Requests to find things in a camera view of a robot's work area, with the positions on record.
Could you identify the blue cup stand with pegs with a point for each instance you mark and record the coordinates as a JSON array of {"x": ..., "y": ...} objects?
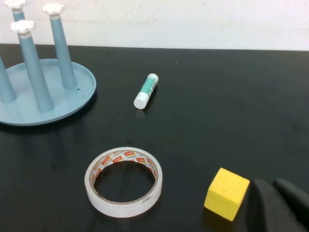
[{"x": 72, "y": 96}]

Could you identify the yellow foam cube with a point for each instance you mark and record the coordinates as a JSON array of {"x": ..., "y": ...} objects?
[{"x": 224, "y": 193}]

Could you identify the white adhesive tape roll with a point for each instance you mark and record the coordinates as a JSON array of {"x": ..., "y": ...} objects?
[{"x": 120, "y": 210}]

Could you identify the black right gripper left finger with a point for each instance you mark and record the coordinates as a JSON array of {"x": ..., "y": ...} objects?
[{"x": 265, "y": 212}]

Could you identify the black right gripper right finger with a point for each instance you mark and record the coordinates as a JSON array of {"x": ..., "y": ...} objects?
[{"x": 294, "y": 195}]

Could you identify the white green glue stick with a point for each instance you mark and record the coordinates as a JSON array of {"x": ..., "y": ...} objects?
[{"x": 146, "y": 91}]

